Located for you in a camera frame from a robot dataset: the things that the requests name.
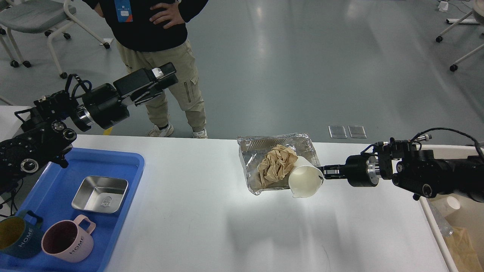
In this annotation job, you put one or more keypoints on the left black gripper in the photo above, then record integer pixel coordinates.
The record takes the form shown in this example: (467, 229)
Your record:
(103, 105)

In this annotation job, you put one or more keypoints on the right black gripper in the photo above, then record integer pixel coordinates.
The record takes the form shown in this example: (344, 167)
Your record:
(359, 170)

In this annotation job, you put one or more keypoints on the white paper cup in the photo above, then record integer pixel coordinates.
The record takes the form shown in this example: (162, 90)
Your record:
(305, 179)

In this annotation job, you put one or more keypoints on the brown paper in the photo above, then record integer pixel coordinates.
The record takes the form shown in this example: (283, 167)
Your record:
(462, 251)
(276, 164)

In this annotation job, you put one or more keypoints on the aluminium foil container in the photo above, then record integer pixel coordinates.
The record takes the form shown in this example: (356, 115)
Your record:
(254, 148)

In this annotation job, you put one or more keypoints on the square stainless steel dish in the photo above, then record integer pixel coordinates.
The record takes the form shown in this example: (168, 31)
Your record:
(100, 194)

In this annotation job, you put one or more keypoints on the pink HOME mug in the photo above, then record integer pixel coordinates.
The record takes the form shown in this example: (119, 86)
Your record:
(69, 240)

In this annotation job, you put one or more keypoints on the dark teal HOME mug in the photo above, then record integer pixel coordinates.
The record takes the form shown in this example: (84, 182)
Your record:
(21, 235)

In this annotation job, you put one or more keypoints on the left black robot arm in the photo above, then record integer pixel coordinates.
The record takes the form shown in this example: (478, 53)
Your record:
(46, 138)

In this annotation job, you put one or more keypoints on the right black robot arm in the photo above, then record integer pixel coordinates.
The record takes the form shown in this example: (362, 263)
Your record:
(408, 166)

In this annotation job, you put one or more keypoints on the person's left hand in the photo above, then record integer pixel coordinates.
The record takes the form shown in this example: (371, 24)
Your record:
(169, 14)

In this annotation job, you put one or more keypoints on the person's right hand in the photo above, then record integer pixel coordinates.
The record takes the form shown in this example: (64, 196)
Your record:
(98, 10)

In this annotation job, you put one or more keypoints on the silver floor plate left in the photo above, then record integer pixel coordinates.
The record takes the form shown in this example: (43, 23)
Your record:
(337, 131)

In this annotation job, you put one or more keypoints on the silver floor plate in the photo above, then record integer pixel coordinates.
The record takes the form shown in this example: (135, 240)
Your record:
(357, 131)
(337, 131)

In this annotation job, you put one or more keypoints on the silver floor plate right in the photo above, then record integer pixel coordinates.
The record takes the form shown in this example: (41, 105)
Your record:
(357, 131)

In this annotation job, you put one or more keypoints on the person in black sweater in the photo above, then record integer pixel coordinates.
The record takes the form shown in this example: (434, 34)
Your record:
(142, 44)

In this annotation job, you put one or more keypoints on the blue ID badge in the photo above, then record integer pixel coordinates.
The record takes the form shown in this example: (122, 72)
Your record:
(123, 11)

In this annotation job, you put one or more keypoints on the white cup in bin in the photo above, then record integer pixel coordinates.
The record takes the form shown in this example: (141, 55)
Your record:
(447, 205)

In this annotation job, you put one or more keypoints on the white side table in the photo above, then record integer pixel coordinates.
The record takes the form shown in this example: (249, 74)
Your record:
(9, 123)

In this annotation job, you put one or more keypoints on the blue plastic tray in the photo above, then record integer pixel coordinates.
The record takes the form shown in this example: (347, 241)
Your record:
(51, 199)

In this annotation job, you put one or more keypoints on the grey office chair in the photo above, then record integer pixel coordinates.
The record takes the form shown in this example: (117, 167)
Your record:
(38, 16)

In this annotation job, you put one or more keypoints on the white plastic bin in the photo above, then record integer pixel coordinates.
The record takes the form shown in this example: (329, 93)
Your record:
(470, 216)

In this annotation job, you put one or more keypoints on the brown paper in bin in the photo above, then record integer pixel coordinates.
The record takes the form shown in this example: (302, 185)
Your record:
(462, 251)

